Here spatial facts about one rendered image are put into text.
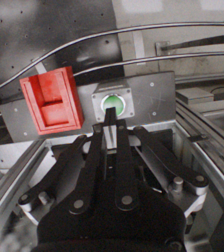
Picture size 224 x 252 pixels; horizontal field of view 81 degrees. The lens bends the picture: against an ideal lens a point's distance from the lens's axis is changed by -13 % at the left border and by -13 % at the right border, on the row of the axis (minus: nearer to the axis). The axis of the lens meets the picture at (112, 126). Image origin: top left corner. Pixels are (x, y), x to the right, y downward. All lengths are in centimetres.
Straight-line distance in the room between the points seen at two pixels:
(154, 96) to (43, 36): 50
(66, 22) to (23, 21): 19
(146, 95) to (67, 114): 21
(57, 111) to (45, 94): 6
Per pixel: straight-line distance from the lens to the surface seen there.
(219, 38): 67
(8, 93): 81
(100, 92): 29
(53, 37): 68
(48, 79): 43
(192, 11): 153
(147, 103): 43
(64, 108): 40
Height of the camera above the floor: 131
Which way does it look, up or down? 65 degrees down
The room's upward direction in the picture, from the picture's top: 178 degrees counter-clockwise
